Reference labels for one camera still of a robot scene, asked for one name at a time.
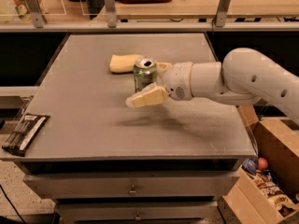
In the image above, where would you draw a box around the green soda can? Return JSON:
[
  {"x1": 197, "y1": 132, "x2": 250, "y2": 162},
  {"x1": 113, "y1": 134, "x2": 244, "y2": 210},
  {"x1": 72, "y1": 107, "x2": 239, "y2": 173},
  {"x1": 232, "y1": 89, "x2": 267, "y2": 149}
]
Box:
[{"x1": 133, "y1": 57, "x2": 157, "y2": 91}]

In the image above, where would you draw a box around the red apple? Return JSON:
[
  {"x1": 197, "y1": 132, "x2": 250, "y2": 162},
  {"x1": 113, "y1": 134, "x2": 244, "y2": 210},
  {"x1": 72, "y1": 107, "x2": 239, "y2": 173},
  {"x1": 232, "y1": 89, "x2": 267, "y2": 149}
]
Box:
[{"x1": 258, "y1": 157, "x2": 268, "y2": 171}]

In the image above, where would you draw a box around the snack chip bag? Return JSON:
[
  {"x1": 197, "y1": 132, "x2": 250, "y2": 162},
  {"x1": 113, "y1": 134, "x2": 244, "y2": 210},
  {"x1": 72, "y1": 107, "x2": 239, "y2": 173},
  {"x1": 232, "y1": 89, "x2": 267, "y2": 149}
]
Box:
[{"x1": 252, "y1": 171, "x2": 298, "y2": 211}]

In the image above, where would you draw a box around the metal bracket post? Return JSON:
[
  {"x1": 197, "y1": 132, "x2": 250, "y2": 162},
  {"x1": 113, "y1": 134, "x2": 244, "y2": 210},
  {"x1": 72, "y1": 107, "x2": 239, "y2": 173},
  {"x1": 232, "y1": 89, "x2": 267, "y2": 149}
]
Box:
[
  {"x1": 104, "y1": 0, "x2": 117, "y2": 28},
  {"x1": 214, "y1": 0, "x2": 231, "y2": 27},
  {"x1": 25, "y1": 0, "x2": 47, "y2": 28}
]

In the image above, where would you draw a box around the drawer knob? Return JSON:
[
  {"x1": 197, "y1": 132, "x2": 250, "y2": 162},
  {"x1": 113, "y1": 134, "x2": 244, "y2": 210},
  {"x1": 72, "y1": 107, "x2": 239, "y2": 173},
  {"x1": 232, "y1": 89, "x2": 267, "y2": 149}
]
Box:
[
  {"x1": 128, "y1": 185, "x2": 138, "y2": 196},
  {"x1": 135, "y1": 212, "x2": 142, "y2": 221}
]

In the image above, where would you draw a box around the black floor cable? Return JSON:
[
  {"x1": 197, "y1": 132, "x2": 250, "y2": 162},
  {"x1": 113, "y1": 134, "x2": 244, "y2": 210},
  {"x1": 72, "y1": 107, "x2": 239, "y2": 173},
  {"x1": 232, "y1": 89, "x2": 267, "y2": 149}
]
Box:
[{"x1": 0, "y1": 184, "x2": 27, "y2": 224}]

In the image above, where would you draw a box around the left metal bracket post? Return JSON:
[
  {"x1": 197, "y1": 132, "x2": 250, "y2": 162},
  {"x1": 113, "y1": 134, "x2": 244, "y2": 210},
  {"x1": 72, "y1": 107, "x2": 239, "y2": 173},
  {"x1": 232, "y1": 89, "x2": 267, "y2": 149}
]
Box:
[{"x1": 25, "y1": 0, "x2": 47, "y2": 28}]

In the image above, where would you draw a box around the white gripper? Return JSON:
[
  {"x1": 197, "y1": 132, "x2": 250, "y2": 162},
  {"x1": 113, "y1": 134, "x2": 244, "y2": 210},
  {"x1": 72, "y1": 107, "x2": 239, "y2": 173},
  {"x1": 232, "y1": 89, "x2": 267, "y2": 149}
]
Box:
[{"x1": 125, "y1": 62, "x2": 192, "y2": 108}]

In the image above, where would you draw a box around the grey drawer cabinet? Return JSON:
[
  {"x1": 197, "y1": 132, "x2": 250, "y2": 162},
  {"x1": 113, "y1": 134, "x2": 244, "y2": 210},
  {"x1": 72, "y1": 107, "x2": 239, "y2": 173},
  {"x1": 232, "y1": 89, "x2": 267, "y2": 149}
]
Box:
[{"x1": 15, "y1": 33, "x2": 254, "y2": 224}]

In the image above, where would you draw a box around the yellow sponge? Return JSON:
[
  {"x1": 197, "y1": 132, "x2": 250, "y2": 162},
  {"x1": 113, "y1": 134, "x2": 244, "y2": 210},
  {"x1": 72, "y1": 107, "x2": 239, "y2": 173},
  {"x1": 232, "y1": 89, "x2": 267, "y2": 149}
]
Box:
[{"x1": 109, "y1": 54, "x2": 140, "y2": 74}]

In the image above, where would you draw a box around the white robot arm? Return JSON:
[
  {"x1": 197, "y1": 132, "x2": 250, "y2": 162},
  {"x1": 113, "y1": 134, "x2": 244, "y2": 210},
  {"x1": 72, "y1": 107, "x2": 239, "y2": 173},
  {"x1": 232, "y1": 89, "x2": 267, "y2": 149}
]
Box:
[{"x1": 126, "y1": 48, "x2": 299, "y2": 124}]

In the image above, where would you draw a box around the upper drawer knob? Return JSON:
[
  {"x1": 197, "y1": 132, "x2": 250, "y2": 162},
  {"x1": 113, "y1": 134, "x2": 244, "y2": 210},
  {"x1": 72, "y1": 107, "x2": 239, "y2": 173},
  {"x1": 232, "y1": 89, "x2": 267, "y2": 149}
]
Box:
[{"x1": 128, "y1": 185, "x2": 138, "y2": 196}]

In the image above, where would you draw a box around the middle metal bracket post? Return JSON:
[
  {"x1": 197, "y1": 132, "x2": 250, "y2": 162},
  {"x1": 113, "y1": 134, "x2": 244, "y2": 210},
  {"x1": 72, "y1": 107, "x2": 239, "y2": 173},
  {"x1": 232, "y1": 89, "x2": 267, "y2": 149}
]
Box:
[{"x1": 104, "y1": 0, "x2": 117, "y2": 28}]

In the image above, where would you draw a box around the cardboard box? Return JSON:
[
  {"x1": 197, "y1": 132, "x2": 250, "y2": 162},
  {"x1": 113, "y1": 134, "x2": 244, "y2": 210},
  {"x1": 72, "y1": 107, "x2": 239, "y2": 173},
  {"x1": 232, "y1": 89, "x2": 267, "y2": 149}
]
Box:
[{"x1": 221, "y1": 106, "x2": 299, "y2": 224}]

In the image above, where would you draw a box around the black rxbar chocolate wrapper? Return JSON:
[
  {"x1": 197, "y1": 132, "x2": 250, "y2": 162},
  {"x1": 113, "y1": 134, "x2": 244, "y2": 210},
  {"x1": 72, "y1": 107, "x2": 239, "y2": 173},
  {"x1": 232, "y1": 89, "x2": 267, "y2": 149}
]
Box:
[{"x1": 2, "y1": 113, "x2": 50, "y2": 157}]

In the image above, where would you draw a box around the lower drawer knob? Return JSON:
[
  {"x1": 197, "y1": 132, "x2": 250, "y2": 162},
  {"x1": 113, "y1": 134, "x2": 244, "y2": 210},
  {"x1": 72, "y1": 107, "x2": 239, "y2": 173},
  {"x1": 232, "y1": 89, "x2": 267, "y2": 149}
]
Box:
[{"x1": 135, "y1": 212, "x2": 142, "y2": 221}]

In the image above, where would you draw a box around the right metal bracket post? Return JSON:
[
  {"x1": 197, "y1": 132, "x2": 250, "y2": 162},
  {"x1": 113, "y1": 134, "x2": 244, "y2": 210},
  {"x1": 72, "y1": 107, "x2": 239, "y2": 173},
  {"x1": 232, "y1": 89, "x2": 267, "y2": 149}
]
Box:
[{"x1": 214, "y1": 0, "x2": 231, "y2": 27}]

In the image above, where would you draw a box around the blue snack packet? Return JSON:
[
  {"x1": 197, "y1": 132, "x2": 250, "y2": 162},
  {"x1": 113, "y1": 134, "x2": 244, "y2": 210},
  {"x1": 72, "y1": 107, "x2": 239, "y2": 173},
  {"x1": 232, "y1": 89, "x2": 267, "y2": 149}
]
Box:
[{"x1": 242, "y1": 158, "x2": 258, "y2": 175}]

